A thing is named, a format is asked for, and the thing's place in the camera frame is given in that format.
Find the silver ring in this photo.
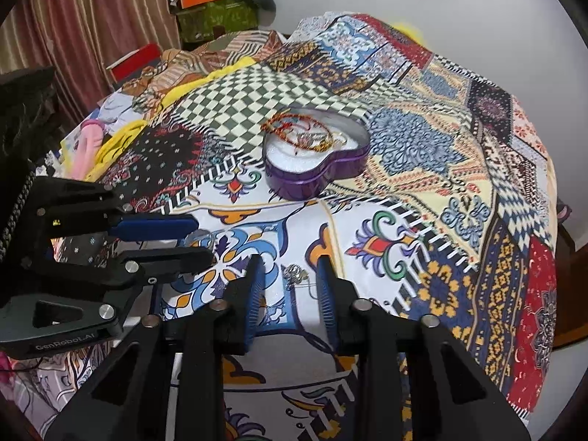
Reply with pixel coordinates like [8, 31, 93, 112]
[280, 263, 318, 300]

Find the red braided bracelet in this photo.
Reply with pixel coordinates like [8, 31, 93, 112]
[260, 110, 336, 154]

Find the thin red string bracelet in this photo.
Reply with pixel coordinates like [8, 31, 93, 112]
[275, 110, 350, 148]

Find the yellow cloth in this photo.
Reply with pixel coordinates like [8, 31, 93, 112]
[56, 57, 256, 181]

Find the red flat box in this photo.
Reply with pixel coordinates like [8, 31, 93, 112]
[105, 43, 161, 84]

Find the brown patterned blanket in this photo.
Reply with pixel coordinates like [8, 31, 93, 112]
[121, 30, 286, 114]

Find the colourful patchwork bedspread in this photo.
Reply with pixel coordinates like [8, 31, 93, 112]
[97, 13, 557, 440]

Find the purple heart-shaped tin box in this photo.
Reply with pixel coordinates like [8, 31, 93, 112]
[261, 108, 371, 201]

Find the red striped curtain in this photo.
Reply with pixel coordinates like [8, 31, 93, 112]
[1, 0, 180, 126]

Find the dark bag on floor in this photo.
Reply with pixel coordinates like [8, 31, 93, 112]
[556, 198, 572, 224]

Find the green patterned storage box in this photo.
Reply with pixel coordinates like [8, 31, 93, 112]
[176, 0, 258, 44]

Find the yellow plush item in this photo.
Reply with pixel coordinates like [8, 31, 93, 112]
[392, 22, 427, 47]

